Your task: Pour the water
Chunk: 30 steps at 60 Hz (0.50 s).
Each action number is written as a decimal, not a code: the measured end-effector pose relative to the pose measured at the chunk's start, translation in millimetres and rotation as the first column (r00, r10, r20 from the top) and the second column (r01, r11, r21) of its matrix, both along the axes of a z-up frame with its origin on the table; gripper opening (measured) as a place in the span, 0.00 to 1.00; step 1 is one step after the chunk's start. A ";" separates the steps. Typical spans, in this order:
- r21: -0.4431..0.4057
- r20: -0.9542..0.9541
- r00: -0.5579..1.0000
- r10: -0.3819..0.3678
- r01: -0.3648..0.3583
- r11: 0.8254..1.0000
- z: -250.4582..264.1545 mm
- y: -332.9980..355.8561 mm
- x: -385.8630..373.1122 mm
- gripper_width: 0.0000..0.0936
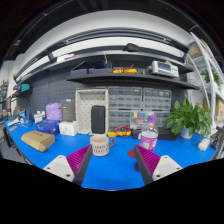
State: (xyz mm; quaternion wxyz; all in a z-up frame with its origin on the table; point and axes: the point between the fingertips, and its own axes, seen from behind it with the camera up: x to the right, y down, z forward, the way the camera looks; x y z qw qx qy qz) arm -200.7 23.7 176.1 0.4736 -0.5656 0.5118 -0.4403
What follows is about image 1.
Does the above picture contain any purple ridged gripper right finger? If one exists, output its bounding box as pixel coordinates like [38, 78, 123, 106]
[134, 145, 182, 185]

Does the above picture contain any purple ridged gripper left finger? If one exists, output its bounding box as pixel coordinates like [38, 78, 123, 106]
[44, 145, 92, 185]

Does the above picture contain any clear bottle with purple label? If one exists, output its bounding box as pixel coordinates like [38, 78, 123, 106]
[140, 115, 159, 151]

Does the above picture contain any red round coaster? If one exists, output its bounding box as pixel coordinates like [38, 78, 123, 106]
[128, 149, 135, 158]

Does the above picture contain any beige patterned ceramic mug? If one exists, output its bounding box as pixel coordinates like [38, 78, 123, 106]
[90, 134, 115, 156]

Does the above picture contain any white small box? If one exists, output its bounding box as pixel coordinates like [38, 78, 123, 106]
[59, 121, 78, 136]

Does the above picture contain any brown cardboard box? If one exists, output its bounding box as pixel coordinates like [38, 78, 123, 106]
[21, 130, 55, 152]

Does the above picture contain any yellow red multimeter on table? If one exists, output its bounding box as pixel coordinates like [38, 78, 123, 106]
[107, 125, 132, 137]

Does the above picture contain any blue cardboard box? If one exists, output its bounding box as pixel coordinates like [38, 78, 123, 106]
[36, 119, 59, 135]

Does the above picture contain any clear plastic container with labels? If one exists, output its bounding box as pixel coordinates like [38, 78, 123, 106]
[130, 111, 150, 130]

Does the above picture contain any white power adapter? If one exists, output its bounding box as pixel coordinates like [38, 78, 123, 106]
[198, 138, 210, 151]

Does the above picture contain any green potted plant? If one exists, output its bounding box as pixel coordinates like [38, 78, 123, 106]
[166, 97, 212, 136]

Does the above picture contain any purple plastic bag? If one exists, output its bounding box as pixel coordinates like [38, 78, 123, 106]
[46, 102, 62, 121]

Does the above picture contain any black rectangular speaker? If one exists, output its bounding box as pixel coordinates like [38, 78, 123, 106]
[91, 105, 105, 134]

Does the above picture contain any dark grey upright box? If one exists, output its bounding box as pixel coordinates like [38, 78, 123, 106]
[61, 99, 76, 122]

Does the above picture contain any right grey drawer organizer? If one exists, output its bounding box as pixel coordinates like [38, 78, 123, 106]
[143, 88, 172, 127]

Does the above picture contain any grey drawer organizer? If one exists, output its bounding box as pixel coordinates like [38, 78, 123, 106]
[108, 86, 142, 131]
[143, 88, 172, 127]

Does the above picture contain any white pegboard tray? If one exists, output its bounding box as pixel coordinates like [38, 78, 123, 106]
[75, 89, 109, 134]

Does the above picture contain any left grey drawer organizer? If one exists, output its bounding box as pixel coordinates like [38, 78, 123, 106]
[108, 86, 142, 131]

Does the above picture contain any dark grey shelf board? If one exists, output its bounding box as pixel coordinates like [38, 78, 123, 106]
[66, 73, 199, 90]

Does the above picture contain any white oscilloscope on shelf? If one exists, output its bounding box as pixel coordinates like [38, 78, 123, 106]
[145, 61, 179, 77]

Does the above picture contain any yellow multimeter on shelf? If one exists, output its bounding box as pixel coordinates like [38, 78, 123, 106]
[113, 64, 138, 74]

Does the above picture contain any dark blue bin on shelf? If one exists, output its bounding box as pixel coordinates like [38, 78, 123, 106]
[71, 61, 113, 76]

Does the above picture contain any white metal rack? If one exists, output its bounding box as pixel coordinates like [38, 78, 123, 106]
[187, 32, 224, 133]

